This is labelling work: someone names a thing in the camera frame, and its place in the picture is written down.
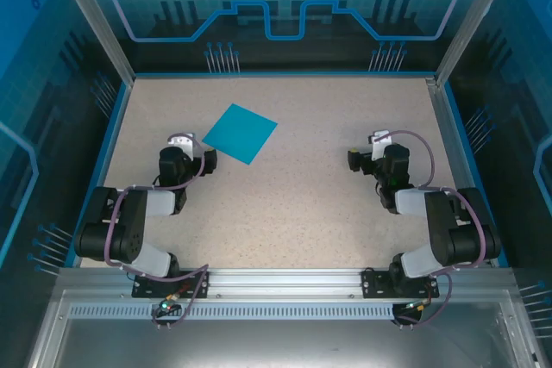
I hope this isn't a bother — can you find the blue square paper sheet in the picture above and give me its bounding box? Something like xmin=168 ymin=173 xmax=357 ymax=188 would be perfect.
xmin=201 ymin=103 xmax=279 ymax=166

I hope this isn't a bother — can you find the metal sheet panel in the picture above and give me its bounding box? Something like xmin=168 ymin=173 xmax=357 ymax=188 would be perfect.
xmin=25 ymin=290 xmax=543 ymax=368

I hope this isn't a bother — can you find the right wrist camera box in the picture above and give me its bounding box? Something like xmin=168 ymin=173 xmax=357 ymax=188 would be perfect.
xmin=367 ymin=129 xmax=396 ymax=161

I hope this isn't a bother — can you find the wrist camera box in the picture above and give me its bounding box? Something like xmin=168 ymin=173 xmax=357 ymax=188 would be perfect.
xmin=367 ymin=129 xmax=396 ymax=161
xmin=166 ymin=134 xmax=196 ymax=158

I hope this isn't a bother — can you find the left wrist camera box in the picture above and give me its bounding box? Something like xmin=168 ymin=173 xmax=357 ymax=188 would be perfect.
xmin=166 ymin=134 xmax=196 ymax=158

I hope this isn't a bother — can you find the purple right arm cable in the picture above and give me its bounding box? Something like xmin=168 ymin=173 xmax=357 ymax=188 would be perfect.
xmin=373 ymin=129 xmax=488 ymax=329

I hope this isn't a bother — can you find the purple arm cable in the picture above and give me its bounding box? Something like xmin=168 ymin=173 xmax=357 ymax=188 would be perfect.
xmin=373 ymin=129 xmax=488 ymax=329
xmin=104 ymin=133 xmax=211 ymax=330

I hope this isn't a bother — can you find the aluminium side rail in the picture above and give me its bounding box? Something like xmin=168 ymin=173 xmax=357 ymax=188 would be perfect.
xmin=424 ymin=77 xmax=497 ymax=268

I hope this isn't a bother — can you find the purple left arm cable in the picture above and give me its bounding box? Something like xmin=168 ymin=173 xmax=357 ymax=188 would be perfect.
xmin=104 ymin=133 xmax=211 ymax=330

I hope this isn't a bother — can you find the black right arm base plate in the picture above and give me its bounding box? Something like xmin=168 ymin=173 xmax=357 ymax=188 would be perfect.
xmin=361 ymin=268 xmax=441 ymax=300

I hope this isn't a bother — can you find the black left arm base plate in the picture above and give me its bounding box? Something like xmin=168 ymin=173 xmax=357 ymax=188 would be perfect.
xmin=131 ymin=271 xmax=211 ymax=299

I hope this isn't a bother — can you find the aluminium mounting rail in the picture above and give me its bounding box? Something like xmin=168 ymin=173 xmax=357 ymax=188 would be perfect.
xmin=58 ymin=267 xmax=517 ymax=300

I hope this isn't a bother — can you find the brass cable connector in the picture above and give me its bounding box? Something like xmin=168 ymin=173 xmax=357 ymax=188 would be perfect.
xmin=158 ymin=292 xmax=191 ymax=315
xmin=403 ymin=297 xmax=434 ymax=312

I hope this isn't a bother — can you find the slotted grey cable duct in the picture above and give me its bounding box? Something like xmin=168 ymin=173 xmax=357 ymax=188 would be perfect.
xmin=68 ymin=305 xmax=396 ymax=321

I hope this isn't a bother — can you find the aluminium frame post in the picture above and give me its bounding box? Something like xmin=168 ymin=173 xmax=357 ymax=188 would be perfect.
xmin=433 ymin=0 xmax=521 ymax=87
xmin=47 ymin=0 xmax=137 ymax=84

